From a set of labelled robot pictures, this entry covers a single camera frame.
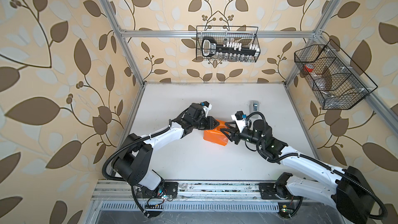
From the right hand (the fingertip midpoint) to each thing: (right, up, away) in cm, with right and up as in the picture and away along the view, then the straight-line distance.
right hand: (224, 127), depth 75 cm
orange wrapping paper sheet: (-3, -5, +5) cm, 8 cm away
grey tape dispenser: (+23, +9, +27) cm, 37 cm away
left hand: (-1, +1, +7) cm, 7 cm away
